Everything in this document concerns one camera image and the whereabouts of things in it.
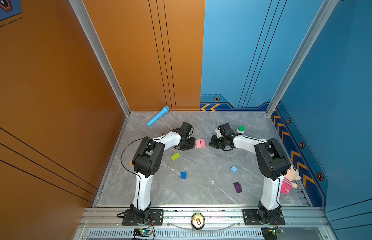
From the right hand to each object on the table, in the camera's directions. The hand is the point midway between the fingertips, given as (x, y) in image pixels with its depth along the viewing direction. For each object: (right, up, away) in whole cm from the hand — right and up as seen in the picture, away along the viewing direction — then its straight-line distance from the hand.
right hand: (207, 143), depth 99 cm
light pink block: (-6, 0, -1) cm, 7 cm away
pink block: (-3, 0, 0) cm, 3 cm away
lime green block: (-21, -8, -4) cm, 23 cm away
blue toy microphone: (-33, +24, +20) cm, 46 cm away
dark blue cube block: (-15, -17, -11) cm, 26 cm away
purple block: (+15, -22, -16) cm, 32 cm away
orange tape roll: (-34, -2, -43) cm, 55 cm away
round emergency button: (-8, -29, -36) cm, 46 cm away
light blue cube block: (+14, -14, -12) cm, 23 cm away
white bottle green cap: (+22, +10, -2) cm, 24 cm away
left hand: (-9, -1, +1) cm, 9 cm away
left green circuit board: (-35, -39, -28) cm, 59 cm away
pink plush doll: (+44, -15, -18) cm, 50 cm away
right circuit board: (+28, -38, -29) cm, 55 cm away
